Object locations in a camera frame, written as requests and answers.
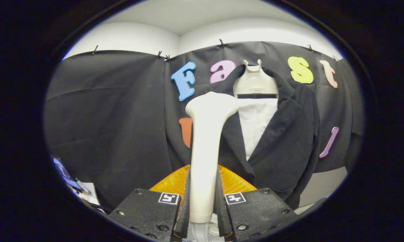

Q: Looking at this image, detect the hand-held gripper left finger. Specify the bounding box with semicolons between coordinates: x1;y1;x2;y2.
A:
108;164;191;242

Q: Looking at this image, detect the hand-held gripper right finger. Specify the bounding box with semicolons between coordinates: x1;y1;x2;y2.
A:
216;165;291;242

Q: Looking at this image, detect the white garment steamer nozzle with hose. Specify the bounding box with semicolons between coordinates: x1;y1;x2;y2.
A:
185;91;240;241

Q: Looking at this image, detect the white shirt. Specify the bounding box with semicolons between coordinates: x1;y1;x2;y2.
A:
237;98;279;161

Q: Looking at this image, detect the black suit jacket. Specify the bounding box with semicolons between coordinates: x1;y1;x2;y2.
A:
195;65;320;210

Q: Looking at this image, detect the white garment hanger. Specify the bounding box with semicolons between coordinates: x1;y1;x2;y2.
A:
233;59;279;99

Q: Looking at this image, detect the white paper sheet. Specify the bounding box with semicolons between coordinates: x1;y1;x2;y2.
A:
73;183;101;206

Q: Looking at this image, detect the green pen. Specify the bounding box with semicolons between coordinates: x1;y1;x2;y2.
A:
75;177;92;195

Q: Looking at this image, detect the black backdrop cloth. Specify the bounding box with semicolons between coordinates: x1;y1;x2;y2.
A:
44;41;365;210

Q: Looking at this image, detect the tablet screen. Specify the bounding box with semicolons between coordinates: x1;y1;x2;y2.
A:
51;155;82;191

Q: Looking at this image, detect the row of small backdrop clips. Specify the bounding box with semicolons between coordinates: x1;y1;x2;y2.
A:
91;39;340;63

